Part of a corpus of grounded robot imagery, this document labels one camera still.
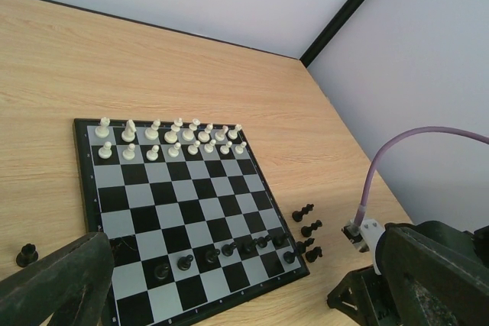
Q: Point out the white king back row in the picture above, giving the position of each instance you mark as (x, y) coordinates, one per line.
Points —
(189, 133)

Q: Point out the black and silver chessboard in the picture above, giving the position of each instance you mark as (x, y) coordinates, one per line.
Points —
(156, 212)

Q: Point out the white pawn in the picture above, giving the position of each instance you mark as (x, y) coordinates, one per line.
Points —
(129, 152)
(105, 151)

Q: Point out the white queen back row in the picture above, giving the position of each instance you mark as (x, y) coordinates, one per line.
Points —
(171, 136)

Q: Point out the white rook far left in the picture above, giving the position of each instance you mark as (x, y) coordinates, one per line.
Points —
(102, 130)

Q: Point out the black piece lowest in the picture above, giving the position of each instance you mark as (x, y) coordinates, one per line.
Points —
(280, 239)

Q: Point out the white rook far right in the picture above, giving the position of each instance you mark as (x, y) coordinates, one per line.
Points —
(233, 133)

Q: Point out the white knight back right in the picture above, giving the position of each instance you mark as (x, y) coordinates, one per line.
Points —
(221, 134)

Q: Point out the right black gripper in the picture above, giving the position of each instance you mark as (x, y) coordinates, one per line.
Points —
(365, 297)

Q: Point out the black pawn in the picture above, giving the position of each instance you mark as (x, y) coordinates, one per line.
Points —
(248, 247)

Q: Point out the white knight back row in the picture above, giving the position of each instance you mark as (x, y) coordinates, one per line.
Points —
(128, 134)

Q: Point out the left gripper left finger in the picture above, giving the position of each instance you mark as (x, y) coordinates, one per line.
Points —
(67, 287)

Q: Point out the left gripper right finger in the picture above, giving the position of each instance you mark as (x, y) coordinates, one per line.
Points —
(437, 274)

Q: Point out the white bishop back row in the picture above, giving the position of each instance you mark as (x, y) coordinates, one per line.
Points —
(152, 132)

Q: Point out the white rook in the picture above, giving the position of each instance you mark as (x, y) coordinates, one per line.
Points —
(233, 133)
(102, 130)

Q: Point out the white bishop back right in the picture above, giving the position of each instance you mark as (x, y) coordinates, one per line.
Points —
(205, 135)

